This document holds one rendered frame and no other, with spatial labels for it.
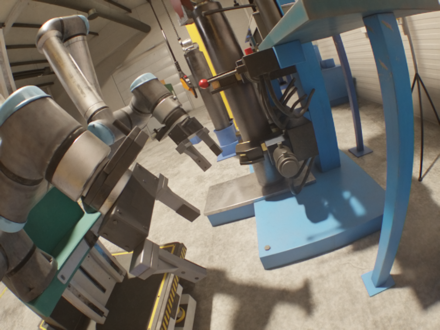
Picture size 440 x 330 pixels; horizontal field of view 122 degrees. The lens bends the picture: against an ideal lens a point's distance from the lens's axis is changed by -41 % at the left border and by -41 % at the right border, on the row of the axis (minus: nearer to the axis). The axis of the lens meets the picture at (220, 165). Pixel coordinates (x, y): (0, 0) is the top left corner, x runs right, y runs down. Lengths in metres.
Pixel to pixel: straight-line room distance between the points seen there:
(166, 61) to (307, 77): 11.58
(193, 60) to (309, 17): 2.36
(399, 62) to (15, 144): 0.68
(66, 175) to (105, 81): 14.40
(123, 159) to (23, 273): 0.53
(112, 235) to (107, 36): 14.66
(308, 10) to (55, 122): 0.41
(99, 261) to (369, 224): 1.37
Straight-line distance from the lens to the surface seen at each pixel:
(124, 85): 13.78
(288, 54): 0.75
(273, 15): 0.84
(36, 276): 0.68
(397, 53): 0.53
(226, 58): 1.30
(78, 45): 1.00
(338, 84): 3.62
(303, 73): 1.36
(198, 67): 2.67
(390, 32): 0.53
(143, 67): 13.16
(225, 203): 1.54
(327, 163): 1.57
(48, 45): 0.91
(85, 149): 0.26
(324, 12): 0.41
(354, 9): 0.44
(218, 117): 2.69
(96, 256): 1.07
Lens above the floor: 0.96
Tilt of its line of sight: 21 degrees down
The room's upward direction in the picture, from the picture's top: 24 degrees counter-clockwise
